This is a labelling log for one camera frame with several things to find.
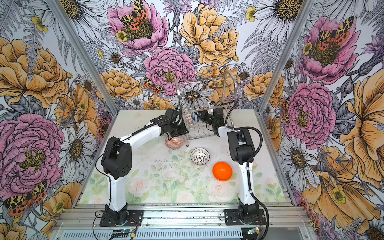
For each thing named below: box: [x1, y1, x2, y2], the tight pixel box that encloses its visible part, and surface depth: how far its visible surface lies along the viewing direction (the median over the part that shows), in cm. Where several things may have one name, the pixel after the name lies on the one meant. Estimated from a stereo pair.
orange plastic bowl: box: [212, 161, 233, 182], surface depth 87 cm
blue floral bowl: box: [191, 112, 200, 123], surface depth 104 cm
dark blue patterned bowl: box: [185, 112, 193, 124], surface depth 104 cm
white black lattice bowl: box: [190, 147, 210, 166], surface depth 96 cm
